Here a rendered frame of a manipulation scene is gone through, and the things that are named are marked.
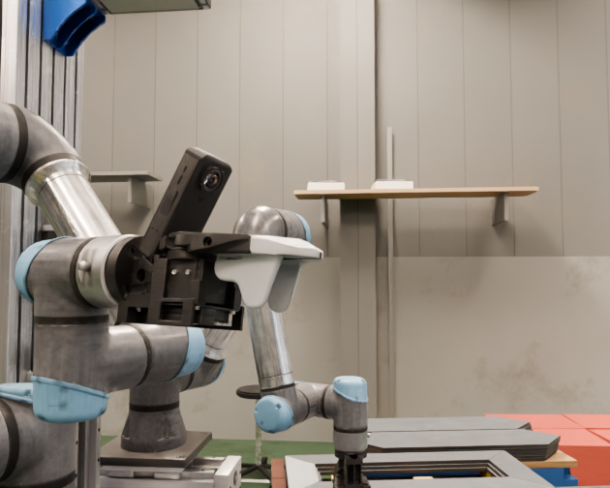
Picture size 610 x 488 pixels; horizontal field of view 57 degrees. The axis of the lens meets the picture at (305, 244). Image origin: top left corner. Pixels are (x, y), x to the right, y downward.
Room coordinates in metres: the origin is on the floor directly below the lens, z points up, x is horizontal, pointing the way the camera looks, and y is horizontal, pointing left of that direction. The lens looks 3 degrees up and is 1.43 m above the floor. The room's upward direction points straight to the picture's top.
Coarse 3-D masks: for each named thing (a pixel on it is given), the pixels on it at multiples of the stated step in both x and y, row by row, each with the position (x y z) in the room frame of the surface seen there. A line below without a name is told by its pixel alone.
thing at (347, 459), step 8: (336, 456) 1.24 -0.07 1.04; (344, 456) 1.23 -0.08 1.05; (352, 456) 1.26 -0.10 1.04; (360, 456) 1.22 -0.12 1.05; (344, 464) 1.23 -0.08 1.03; (352, 464) 1.21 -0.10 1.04; (360, 464) 1.21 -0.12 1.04; (344, 472) 1.23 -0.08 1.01; (352, 472) 1.22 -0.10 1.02; (360, 472) 1.22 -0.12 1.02; (336, 480) 1.24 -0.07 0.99; (344, 480) 1.23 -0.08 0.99; (352, 480) 1.22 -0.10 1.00; (360, 480) 1.22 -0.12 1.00
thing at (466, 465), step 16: (320, 464) 1.80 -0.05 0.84; (368, 464) 1.81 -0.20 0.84; (384, 464) 1.82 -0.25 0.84; (400, 464) 1.82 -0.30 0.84; (416, 464) 1.82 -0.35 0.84; (432, 464) 1.83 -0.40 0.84; (448, 464) 1.83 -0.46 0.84; (464, 464) 1.83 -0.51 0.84; (480, 464) 1.83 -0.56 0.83; (320, 480) 1.71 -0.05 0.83
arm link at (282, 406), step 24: (240, 216) 1.25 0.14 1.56; (264, 216) 1.22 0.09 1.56; (264, 312) 1.18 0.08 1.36; (264, 336) 1.18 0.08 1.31; (264, 360) 1.17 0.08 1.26; (288, 360) 1.19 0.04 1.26; (264, 384) 1.17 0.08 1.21; (288, 384) 1.17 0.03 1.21; (264, 408) 1.15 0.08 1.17; (288, 408) 1.15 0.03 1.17
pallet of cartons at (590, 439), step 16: (512, 416) 4.08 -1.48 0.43; (528, 416) 4.08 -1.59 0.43; (544, 416) 4.08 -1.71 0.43; (560, 416) 4.08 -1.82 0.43; (576, 416) 4.08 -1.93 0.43; (592, 416) 4.08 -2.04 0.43; (608, 416) 4.08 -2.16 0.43; (544, 432) 3.68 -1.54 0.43; (560, 432) 3.68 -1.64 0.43; (576, 432) 3.68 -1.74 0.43; (592, 432) 3.70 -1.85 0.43; (608, 432) 3.68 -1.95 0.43; (560, 448) 3.40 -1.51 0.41; (576, 448) 3.40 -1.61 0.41; (592, 448) 3.39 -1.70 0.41; (608, 448) 3.39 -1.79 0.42; (592, 464) 3.39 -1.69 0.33; (608, 464) 3.39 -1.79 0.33; (592, 480) 3.39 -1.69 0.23; (608, 480) 3.39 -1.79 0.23
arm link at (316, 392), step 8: (296, 384) 1.30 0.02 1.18; (304, 384) 1.28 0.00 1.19; (312, 384) 1.29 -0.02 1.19; (320, 384) 1.29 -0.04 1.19; (328, 384) 1.28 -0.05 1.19; (304, 392) 1.24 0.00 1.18; (312, 392) 1.26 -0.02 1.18; (320, 392) 1.26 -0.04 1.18; (312, 400) 1.24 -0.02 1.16; (320, 400) 1.25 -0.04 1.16; (312, 408) 1.24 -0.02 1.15; (320, 408) 1.25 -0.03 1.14; (312, 416) 1.26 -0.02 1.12; (320, 416) 1.27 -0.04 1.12
